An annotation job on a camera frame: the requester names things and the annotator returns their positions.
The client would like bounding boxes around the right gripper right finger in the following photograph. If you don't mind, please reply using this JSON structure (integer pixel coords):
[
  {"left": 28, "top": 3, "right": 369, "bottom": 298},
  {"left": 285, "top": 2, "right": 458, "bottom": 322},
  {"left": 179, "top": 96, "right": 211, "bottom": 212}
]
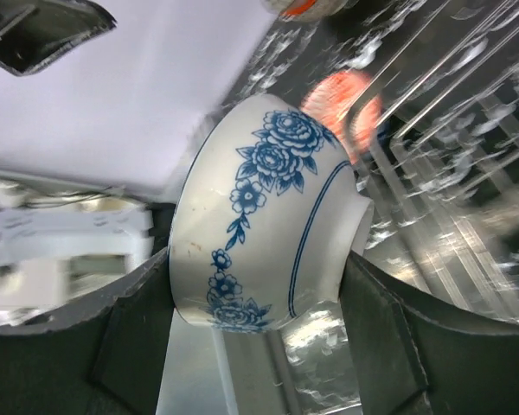
[{"left": 340, "top": 252, "right": 519, "bottom": 414}]

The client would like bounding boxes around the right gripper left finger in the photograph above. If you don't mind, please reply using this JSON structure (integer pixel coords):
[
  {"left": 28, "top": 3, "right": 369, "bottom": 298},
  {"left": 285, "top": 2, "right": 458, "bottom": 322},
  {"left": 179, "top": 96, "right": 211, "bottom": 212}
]
[{"left": 0, "top": 250, "right": 173, "bottom": 414}]

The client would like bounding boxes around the wire dish rack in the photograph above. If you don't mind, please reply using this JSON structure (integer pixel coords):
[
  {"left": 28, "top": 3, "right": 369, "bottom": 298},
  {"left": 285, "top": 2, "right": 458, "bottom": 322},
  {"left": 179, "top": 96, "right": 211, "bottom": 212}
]
[{"left": 343, "top": 1, "right": 519, "bottom": 323}]

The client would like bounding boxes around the blue white floral bowl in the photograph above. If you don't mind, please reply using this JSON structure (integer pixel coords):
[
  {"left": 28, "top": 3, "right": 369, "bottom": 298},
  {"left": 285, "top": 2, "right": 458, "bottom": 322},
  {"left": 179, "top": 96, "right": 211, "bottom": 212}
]
[{"left": 168, "top": 94, "right": 374, "bottom": 333}]

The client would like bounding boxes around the orange patterned bowl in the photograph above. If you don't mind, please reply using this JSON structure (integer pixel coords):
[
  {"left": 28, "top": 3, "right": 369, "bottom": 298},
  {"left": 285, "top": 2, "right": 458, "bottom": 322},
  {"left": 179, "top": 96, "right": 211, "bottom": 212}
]
[{"left": 300, "top": 70, "right": 381, "bottom": 164}]

